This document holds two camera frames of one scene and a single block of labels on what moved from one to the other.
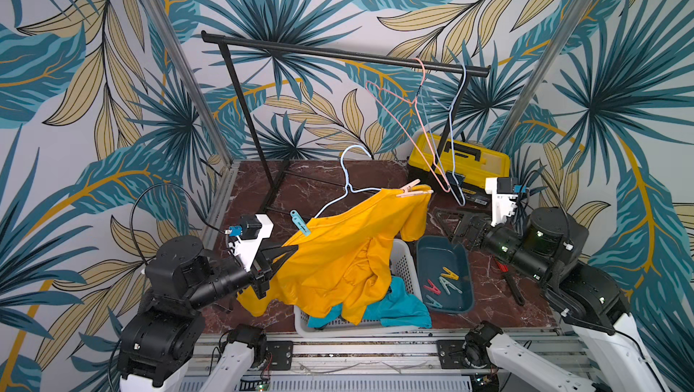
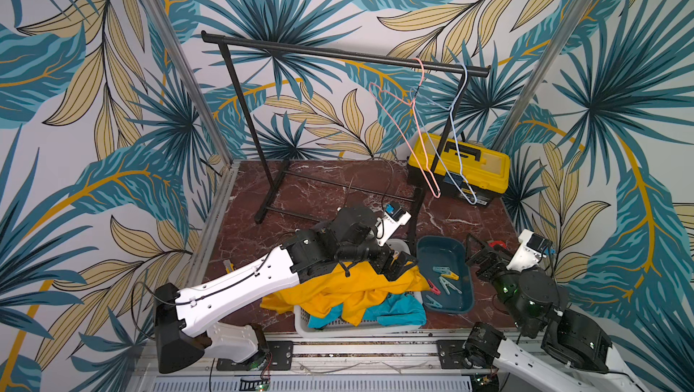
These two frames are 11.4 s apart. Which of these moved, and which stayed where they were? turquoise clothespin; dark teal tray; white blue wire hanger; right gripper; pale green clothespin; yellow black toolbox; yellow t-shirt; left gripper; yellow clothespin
Moved: yellow t-shirt; right gripper; left gripper; white blue wire hanger
Stayed: yellow black toolbox; turquoise clothespin; pale green clothespin; yellow clothespin; dark teal tray
